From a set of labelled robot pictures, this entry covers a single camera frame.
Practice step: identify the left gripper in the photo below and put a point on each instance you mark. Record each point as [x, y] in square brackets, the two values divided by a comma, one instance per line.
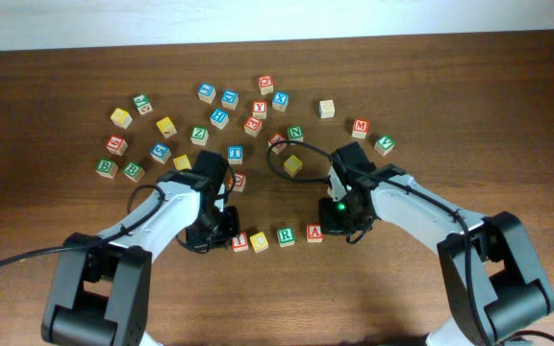
[231, 229]

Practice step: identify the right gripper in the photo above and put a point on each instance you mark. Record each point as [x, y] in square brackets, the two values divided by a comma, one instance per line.
[329, 224]

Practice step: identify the red I block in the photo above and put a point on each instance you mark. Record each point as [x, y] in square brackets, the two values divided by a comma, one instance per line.
[239, 242]

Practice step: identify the red A block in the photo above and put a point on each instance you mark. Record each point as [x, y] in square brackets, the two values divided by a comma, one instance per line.
[314, 233]

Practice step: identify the yellow C block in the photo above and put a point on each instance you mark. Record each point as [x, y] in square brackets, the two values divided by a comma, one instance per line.
[259, 242]

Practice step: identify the green R block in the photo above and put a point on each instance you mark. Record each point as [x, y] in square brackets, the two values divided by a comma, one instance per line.
[285, 237]

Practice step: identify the yellow S block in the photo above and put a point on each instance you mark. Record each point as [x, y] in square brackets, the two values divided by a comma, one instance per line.
[182, 163]

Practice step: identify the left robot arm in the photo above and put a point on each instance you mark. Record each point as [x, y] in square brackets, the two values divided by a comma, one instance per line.
[100, 292]

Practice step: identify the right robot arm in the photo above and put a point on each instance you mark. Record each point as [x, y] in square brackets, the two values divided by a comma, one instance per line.
[494, 281]

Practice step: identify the red U block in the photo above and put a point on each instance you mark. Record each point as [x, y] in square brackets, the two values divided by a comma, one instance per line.
[238, 182]

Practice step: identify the yellow block centre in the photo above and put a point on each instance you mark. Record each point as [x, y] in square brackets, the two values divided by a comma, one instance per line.
[292, 165]

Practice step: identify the green V block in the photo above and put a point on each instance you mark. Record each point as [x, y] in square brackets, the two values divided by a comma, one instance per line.
[383, 145]

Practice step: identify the blue T block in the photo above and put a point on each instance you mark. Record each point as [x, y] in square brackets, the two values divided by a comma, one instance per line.
[235, 155]

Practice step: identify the red M block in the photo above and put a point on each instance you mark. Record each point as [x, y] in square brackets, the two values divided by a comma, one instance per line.
[360, 128]

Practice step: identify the green Z block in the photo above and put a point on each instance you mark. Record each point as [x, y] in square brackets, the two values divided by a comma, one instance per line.
[199, 136]

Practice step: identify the green N block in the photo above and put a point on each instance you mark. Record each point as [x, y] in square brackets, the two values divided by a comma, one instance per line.
[296, 133]

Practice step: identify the green b block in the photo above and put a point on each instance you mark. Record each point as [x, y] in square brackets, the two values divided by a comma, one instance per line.
[106, 168]
[133, 171]

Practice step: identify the red Y block lower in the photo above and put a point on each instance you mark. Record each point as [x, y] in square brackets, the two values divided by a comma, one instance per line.
[277, 143]

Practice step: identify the red y block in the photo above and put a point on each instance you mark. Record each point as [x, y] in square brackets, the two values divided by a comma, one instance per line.
[277, 143]
[259, 109]

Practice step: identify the plain wooden block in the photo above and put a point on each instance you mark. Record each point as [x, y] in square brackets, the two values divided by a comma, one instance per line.
[326, 109]

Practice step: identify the red E block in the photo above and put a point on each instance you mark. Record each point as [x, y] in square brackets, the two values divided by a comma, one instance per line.
[253, 126]

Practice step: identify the blue H block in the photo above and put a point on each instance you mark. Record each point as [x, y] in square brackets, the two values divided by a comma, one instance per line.
[219, 118]

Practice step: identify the yellow block middle left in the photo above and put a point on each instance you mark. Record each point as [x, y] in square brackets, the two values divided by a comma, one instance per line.
[166, 127]

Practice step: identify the red Y block upper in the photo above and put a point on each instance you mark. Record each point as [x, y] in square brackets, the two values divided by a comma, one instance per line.
[259, 109]

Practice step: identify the blue D block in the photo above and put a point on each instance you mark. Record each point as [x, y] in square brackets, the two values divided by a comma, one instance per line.
[229, 99]

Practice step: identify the green B block far left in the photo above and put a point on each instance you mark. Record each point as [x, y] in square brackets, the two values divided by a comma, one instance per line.
[106, 168]

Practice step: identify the blue X block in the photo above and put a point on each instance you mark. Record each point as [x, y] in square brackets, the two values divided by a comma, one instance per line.
[280, 101]

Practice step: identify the red 6 block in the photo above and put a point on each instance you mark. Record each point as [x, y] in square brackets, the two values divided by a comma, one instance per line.
[116, 145]

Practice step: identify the blue L block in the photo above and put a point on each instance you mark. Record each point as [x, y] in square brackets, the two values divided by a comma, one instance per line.
[206, 93]

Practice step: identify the yellow block upper left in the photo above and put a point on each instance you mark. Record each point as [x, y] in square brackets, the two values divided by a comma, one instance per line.
[121, 118]

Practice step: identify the green J block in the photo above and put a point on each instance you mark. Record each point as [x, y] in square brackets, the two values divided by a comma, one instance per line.
[142, 104]

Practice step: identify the red Q block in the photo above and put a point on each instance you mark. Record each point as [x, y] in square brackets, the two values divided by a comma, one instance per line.
[266, 84]

